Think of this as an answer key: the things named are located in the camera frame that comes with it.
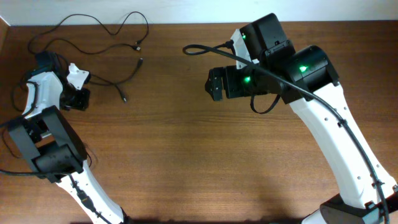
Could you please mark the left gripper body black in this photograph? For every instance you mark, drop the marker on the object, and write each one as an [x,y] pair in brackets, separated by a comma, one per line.
[75,98]

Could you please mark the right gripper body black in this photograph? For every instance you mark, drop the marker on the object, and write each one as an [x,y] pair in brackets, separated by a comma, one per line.
[247,82]

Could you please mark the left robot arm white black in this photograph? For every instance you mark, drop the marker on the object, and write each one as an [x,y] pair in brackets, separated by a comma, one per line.
[49,144]

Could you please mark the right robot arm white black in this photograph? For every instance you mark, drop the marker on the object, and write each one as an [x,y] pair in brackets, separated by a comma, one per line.
[306,80]

